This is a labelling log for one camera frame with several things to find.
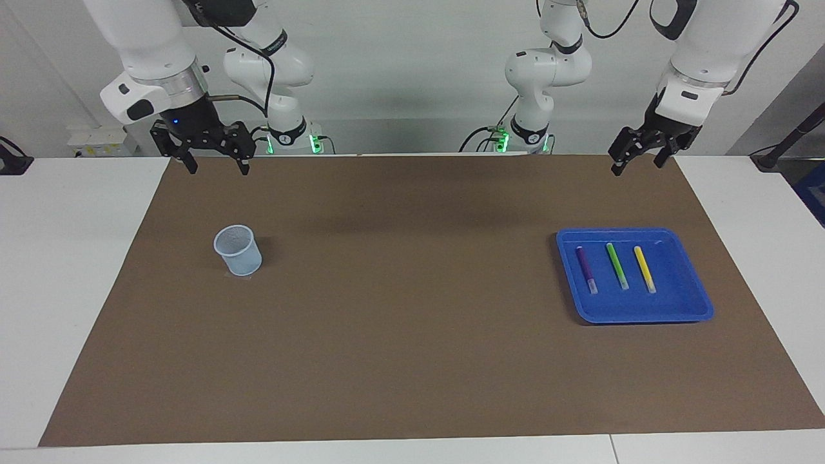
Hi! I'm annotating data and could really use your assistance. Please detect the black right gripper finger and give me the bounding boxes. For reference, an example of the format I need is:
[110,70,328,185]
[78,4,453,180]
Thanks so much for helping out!
[150,119,198,175]
[216,121,253,177]

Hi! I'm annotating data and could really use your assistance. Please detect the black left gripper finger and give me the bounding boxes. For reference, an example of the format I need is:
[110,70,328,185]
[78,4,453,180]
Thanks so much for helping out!
[608,126,655,177]
[654,131,695,170]

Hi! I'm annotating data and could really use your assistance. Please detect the green pen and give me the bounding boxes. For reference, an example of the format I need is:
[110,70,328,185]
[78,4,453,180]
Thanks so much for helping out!
[606,242,630,291]

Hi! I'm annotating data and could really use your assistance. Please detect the yellow pen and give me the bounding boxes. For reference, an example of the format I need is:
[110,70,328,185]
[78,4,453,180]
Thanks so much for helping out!
[634,246,657,295]

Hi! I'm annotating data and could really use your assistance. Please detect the purple pen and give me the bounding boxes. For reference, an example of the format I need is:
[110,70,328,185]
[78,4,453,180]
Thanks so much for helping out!
[576,246,599,295]

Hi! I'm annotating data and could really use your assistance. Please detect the white power strip box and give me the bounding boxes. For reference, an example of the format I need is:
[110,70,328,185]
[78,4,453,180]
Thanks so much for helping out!
[66,124,139,157]

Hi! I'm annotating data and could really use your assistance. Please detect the black stand leg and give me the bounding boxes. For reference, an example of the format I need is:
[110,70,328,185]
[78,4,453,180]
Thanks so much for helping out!
[750,103,825,172]

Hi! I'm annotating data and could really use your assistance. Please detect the translucent plastic cup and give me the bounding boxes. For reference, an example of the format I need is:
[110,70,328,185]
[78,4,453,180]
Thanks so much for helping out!
[213,224,263,277]

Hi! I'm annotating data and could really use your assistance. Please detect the blue box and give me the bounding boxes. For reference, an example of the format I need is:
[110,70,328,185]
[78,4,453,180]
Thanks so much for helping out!
[791,161,825,227]

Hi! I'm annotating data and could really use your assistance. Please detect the blue plastic tray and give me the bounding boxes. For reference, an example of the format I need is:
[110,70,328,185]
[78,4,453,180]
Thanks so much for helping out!
[556,227,715,324]

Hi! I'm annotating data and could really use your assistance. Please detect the black table clamp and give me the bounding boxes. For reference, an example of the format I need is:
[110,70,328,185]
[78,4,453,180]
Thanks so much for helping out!
[0,137,34,176]

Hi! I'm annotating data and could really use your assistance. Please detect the brown table mat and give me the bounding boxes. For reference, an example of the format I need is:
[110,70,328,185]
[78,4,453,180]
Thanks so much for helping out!
[39,154,825,448]

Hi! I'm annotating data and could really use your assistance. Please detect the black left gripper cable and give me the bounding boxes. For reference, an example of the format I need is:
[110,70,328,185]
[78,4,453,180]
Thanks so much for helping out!
[578,0,801,97]

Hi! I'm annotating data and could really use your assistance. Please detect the black arm base cable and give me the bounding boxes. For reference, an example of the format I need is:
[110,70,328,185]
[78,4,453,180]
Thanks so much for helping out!
[459,95,520,153]

